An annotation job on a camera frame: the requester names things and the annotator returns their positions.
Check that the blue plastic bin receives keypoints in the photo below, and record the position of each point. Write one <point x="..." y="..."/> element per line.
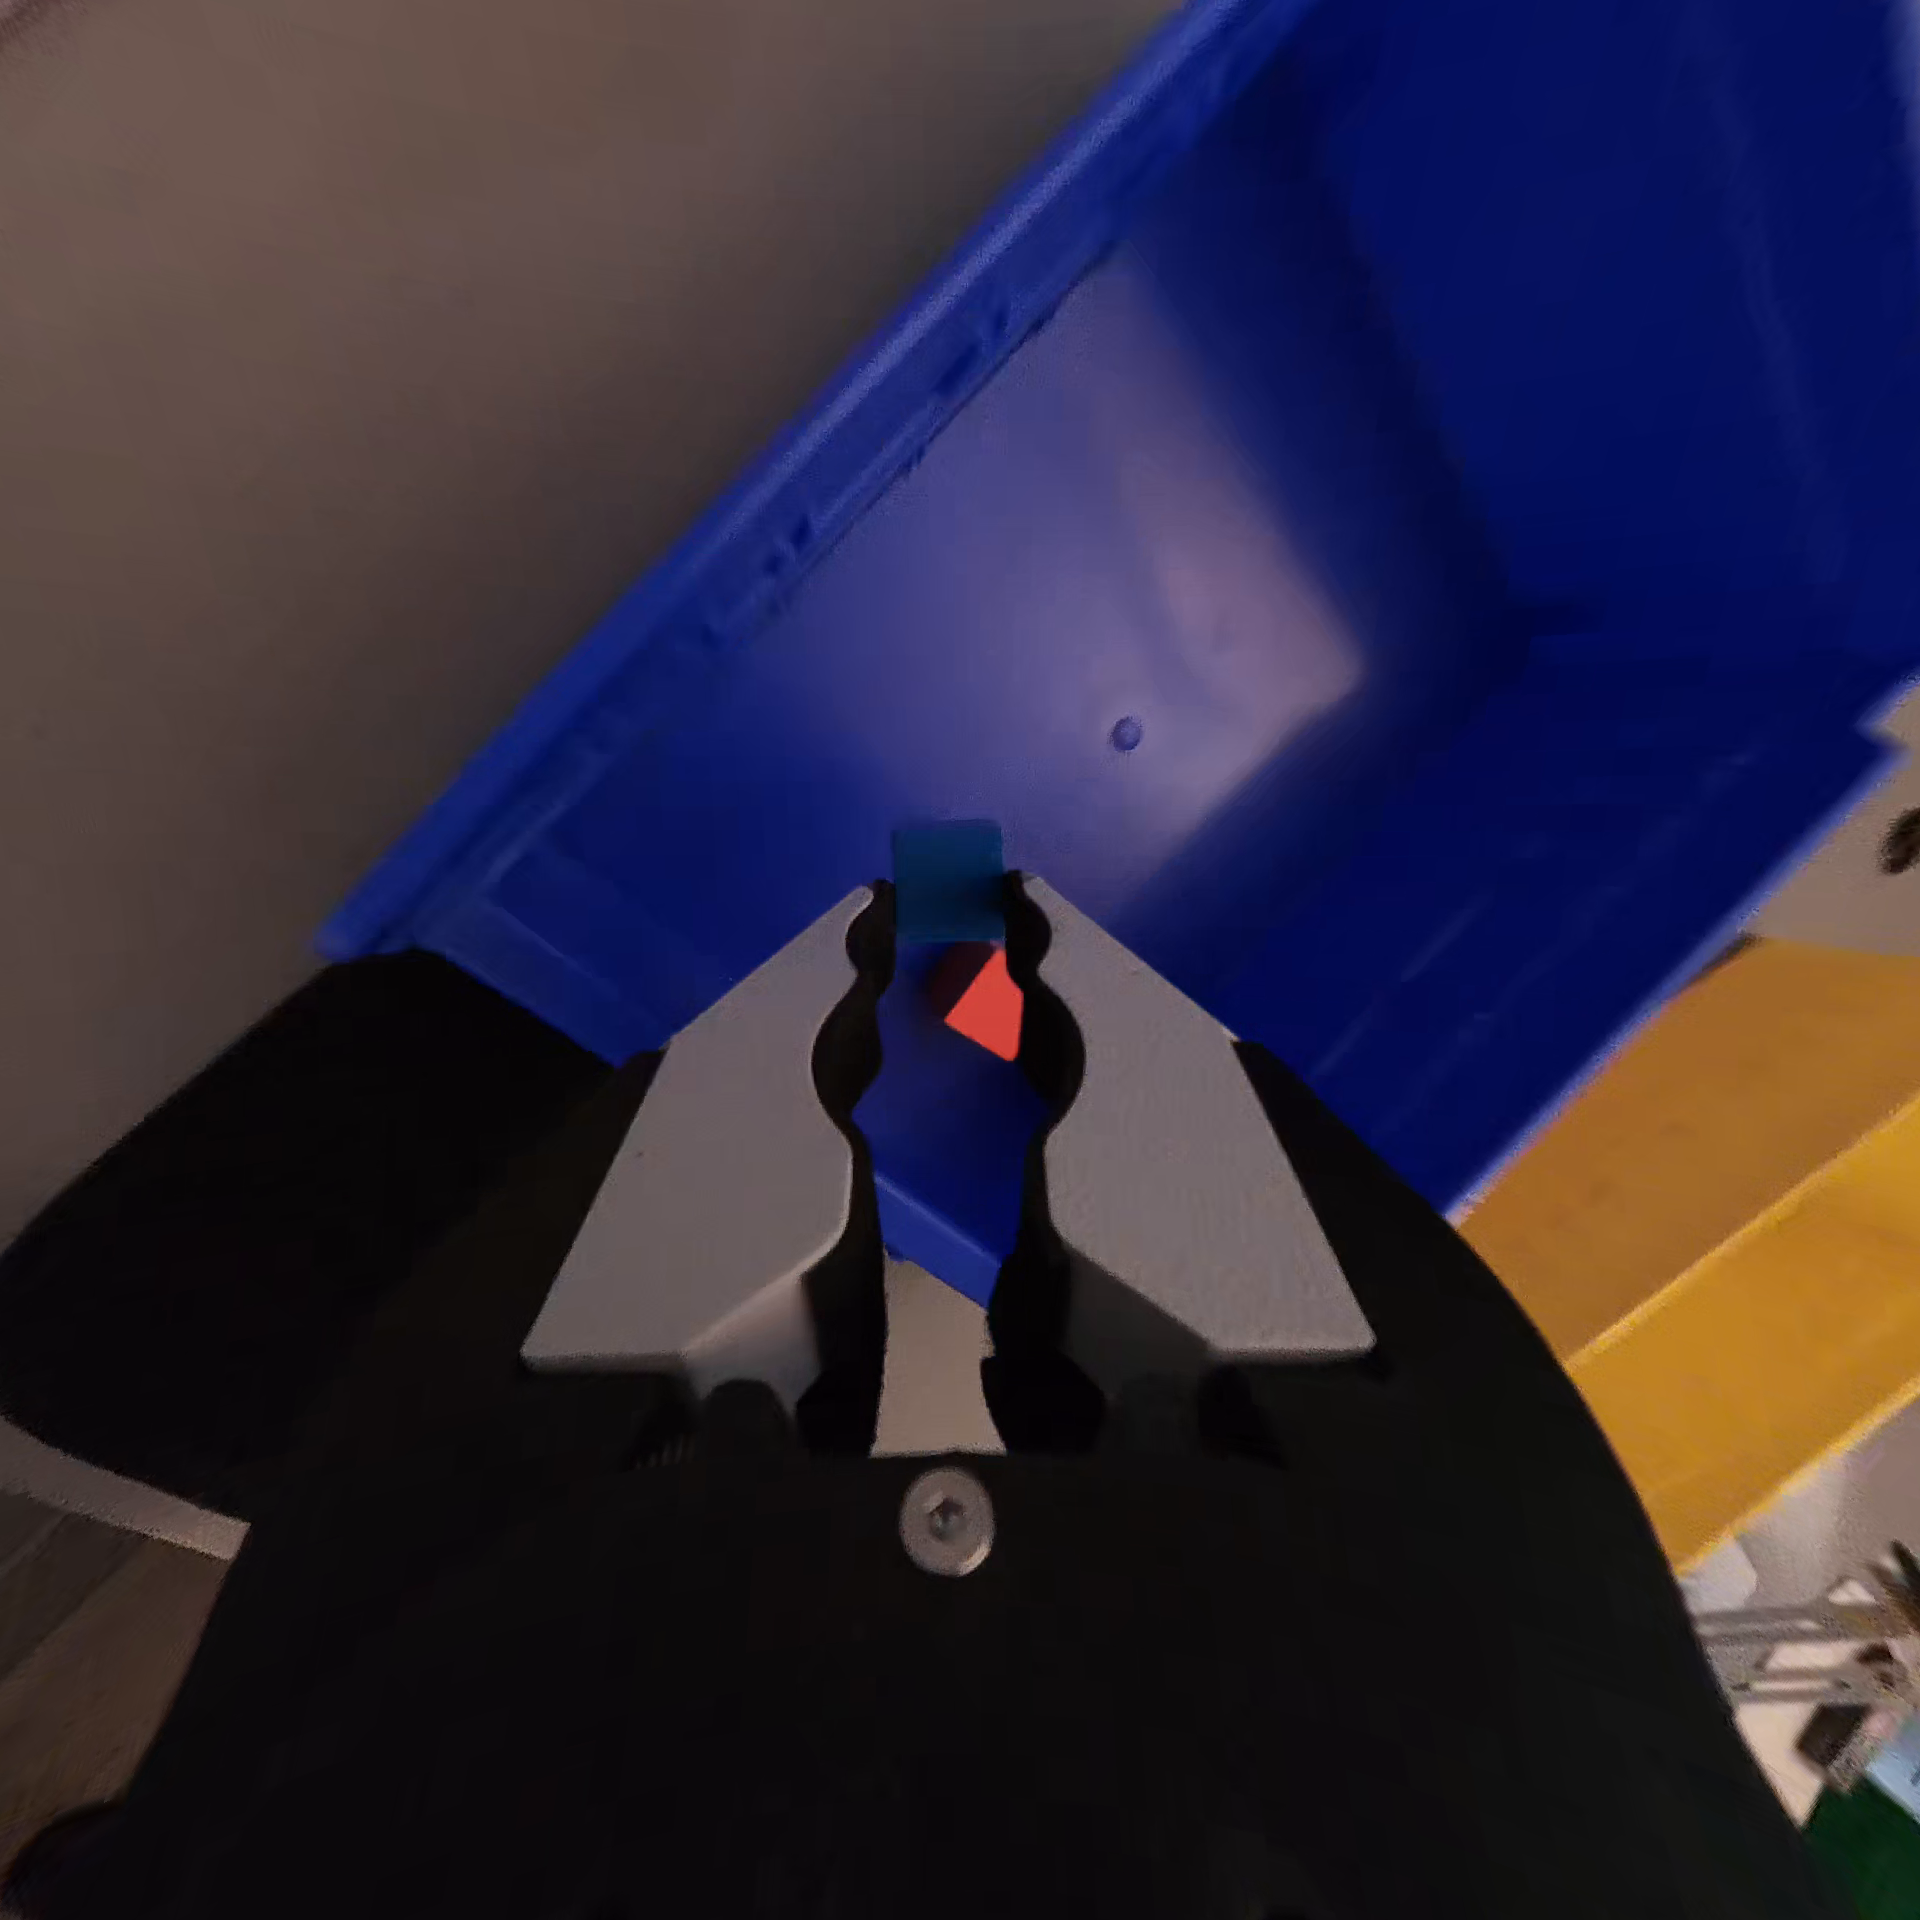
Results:
<point x="1349" y="525"/>

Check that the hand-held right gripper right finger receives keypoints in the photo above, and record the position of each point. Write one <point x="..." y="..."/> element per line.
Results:
<point x="1185" y="1201"/>

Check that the yellow plastic bin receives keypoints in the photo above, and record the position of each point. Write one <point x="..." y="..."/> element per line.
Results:
<point x="1724" y="1201"/>

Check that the red wooden cube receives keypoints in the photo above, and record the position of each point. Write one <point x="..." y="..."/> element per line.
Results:
<point x="990" y="1009"/>

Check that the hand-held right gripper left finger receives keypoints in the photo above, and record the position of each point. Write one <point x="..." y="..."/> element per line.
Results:
<point x="705" y="1201"/>

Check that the blue wooden cube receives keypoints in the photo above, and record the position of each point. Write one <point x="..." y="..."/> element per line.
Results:
<point x="946" y="879"/>

